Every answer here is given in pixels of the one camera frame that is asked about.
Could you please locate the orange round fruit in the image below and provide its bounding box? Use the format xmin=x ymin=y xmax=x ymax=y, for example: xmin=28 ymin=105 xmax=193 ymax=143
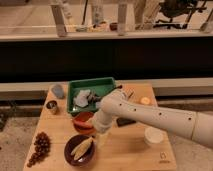
xmin=140 ymin=97 xmax=151 ymax=105

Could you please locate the wooden board table mat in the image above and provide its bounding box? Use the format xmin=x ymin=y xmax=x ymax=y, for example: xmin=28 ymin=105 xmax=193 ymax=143
xmin=22 ymin=81 xmax=178 ymax=171

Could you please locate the green plastic tray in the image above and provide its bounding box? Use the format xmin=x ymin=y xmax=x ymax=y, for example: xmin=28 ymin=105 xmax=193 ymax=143
xmin=67 ymin=77 xmax=116 ymax=116

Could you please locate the black office chair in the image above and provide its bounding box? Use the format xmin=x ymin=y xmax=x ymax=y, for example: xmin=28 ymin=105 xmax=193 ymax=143
xmin=154 ymin=0 xmax=207 ymax=29

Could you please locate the grey blue cup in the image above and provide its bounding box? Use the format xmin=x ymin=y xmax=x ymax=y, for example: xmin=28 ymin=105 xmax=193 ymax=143
xmin=51 ymin=84 xmax=64 ymax=99

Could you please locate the peeled yellow banana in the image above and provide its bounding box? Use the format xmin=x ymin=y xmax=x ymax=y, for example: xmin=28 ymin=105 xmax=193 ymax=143
xmin=71 ymin=137 xmax=93 ymax=160

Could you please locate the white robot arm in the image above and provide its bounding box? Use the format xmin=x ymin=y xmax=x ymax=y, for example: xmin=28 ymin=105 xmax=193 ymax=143
xmin=92 ymin=89 xmax=213 ymax=149

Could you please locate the black rectangular sponge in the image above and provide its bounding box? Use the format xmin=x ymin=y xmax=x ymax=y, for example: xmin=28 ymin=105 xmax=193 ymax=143
xmin=116 ymin=118 xmax=135 ymax=127

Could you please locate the red bowl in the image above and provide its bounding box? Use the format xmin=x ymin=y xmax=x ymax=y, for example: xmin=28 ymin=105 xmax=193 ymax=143
xmin=72 ymin=112 xmax=95 ymax=134

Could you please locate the white crumpled cloth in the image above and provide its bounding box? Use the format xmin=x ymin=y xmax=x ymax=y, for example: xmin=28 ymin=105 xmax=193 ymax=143
xmin=73 ymin=90 xmax=91 ymax=108

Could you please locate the small metal cup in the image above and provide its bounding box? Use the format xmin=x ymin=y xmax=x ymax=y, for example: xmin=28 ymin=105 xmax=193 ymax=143
xmin=46 ymin=100 xmax=58 ymax=115

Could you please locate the black curved tool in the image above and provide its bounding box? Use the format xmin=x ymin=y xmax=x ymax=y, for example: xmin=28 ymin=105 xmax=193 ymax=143
xmin=87 ymin=85 xmax=123 ymax=102

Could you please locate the purple bowl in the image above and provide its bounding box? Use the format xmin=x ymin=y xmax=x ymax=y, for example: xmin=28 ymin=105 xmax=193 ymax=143
xmin=64 ymin=135 xmax=95 ymax=167

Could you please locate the white round lidded container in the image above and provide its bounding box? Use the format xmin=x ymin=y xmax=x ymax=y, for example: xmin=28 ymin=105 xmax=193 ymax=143
xmin=144 ymin=127 xmax=164 ymax=146

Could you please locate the light blue block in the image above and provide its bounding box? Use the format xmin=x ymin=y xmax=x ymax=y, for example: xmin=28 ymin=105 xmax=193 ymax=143
xmin=95 ymin=102 xmax=101 ymax=109

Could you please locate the orange carrot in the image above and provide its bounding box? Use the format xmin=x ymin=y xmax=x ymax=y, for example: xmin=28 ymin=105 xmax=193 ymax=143
xmin=73 ymin=120 xmax=93 ymax=129

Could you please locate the bunch of dark grapes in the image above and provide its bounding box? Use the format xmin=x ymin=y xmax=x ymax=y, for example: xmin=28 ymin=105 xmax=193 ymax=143
xmin=27 ymin=132 xmax=51 ymax=167

